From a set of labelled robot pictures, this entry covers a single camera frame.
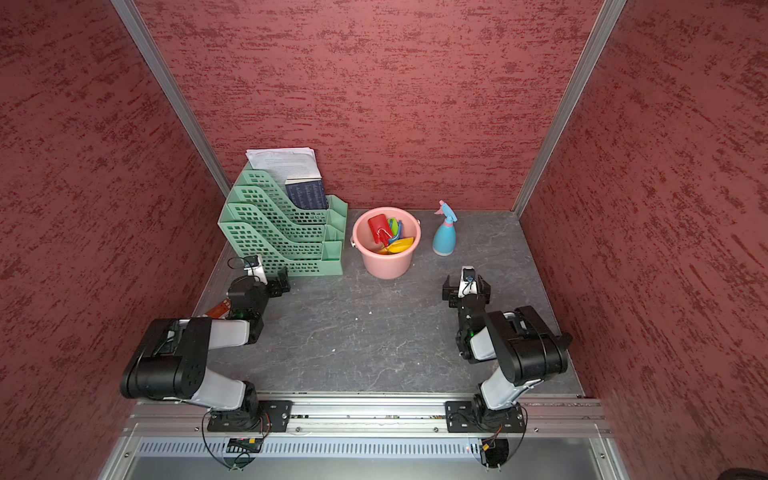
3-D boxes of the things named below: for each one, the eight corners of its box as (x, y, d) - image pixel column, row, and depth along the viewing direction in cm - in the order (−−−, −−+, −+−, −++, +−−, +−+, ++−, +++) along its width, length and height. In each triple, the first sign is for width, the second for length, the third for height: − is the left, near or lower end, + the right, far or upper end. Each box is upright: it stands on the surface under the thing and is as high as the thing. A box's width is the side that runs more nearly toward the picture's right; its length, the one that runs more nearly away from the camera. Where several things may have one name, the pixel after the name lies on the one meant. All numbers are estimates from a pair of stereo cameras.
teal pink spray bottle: (442, 259, 109) (451, 224, 94) (425, 242, 114) (430, 206, 99) (453, 252, 111) (463, 217, 96) (436, 235, 116) (443, 200, 101)
